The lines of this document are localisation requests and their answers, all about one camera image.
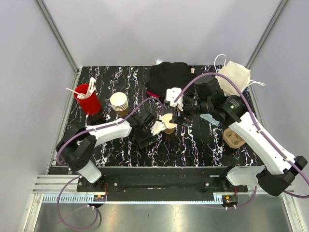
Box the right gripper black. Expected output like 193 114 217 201
169 93 212 128

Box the single black cup lid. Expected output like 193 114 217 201
136 134 157 149

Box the single paper cup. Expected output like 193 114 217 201
161 113 177 134

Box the stack of paper cups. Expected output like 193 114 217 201
110 92 128 117

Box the blue white paper bag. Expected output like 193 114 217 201
200 54 266 124

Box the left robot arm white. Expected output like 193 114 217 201
56 111 160 191

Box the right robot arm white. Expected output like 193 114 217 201
166 72 309 196

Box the pink folded cloth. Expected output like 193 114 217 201
146 91 166 99

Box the black folded cloth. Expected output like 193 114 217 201
145 62 197 96

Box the stack of black lids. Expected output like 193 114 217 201
90 118 106 126

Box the red cup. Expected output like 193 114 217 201
74 84 101 115

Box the brown cup carrier on table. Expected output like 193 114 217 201
223 128 246 149

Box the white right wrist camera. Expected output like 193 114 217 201
165 87 183 111

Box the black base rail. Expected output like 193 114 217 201
76 165 268 201

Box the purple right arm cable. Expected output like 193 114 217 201
173 72 309 210

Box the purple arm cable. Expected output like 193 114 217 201
173 72 309 210
56 97 165 229

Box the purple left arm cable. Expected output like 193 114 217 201
56 97 165 229

